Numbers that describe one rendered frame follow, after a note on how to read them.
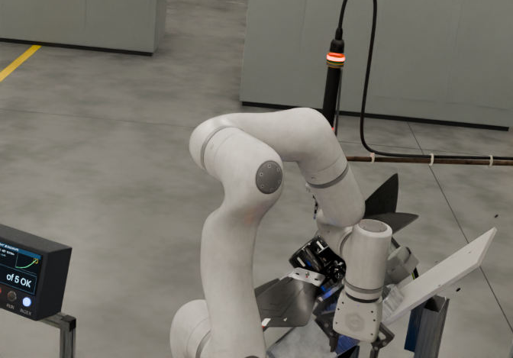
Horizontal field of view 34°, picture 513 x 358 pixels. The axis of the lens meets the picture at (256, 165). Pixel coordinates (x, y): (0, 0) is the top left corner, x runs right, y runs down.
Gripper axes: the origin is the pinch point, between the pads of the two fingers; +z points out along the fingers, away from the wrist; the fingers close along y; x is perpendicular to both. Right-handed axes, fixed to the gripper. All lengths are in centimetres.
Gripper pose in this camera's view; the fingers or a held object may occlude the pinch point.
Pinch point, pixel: (353, 352)
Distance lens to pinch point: 193.7
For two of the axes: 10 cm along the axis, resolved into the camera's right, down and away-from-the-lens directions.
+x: 4.2, -2.9, 8.6
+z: -0.9, 9.3, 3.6
